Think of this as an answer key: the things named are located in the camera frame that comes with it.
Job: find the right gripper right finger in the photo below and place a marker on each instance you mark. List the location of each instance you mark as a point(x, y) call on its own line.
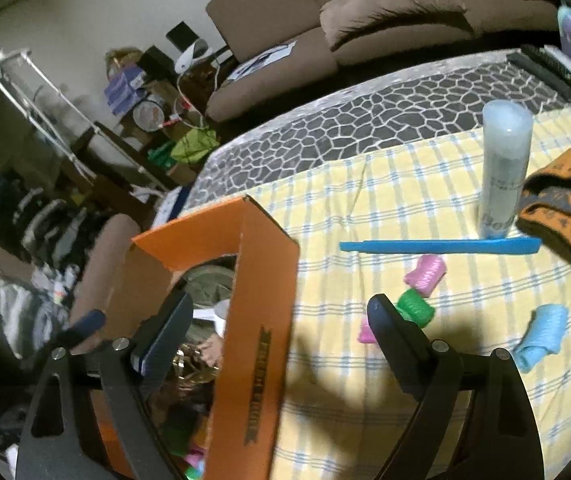
point(499, 438)

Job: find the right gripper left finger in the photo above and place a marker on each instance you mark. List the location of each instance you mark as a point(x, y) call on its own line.
point(61, 437)

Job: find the light blue thread spool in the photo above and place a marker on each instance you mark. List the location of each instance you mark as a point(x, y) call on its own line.
point(543, 336)

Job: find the green thread spool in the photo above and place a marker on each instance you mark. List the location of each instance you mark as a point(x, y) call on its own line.
point(414, 308)

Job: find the pink thread spool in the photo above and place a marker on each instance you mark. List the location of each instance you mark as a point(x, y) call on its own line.
point(428, 272)

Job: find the orange cardboard box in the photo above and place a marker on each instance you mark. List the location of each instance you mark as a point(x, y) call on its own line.
point(249, 390)

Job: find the bag of colourful hair bands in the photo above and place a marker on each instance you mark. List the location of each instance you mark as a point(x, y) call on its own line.
point(191, 380)

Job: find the white measuring scoop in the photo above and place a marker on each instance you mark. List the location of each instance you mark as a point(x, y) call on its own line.
point(218, 312)

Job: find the blue plastic comb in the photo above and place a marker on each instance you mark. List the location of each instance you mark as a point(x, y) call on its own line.
point(524, 245)

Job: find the yellow plaid tablecloth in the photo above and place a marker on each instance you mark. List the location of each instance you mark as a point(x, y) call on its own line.
point(343, 410)

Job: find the frosted spray bottle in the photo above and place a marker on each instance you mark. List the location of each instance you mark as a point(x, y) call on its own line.
point(507, 140)

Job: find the black remote control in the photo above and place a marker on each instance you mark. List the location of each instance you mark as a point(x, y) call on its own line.
point(545, 67)

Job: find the white coat rack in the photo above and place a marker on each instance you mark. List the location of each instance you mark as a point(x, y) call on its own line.
point(59, 120)

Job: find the brown sofa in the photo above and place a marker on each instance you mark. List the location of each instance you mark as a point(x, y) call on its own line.
point(290, 51)

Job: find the brown sofa cushion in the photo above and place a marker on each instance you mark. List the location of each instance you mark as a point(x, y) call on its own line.
point(343, 20)

